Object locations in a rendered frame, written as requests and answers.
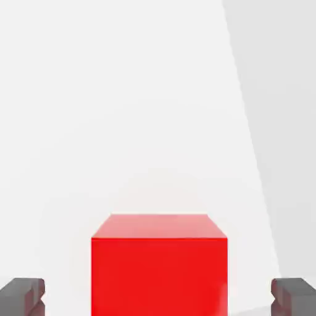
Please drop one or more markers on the small red cube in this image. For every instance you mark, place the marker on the small red cube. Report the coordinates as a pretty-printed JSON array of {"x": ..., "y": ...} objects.
[{"x": 158, "y": 271}]

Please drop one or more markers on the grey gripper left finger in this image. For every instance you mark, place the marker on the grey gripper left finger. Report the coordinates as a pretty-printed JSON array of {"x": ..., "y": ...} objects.
[{"x": 17, "y": 297}]

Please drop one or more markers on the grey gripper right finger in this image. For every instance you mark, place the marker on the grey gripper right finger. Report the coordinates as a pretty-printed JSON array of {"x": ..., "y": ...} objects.
[{"x": 296, "y": 298}]

